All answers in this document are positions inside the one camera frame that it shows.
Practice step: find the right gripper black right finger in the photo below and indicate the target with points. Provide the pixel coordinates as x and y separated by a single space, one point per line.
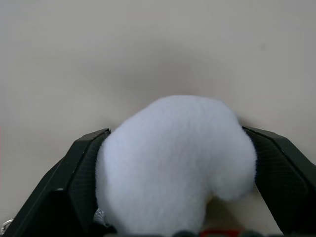
286 177

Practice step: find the white fluffy plush charm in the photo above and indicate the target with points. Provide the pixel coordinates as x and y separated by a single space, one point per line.
172 160

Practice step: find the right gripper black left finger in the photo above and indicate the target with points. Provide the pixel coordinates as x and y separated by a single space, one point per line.
54 197

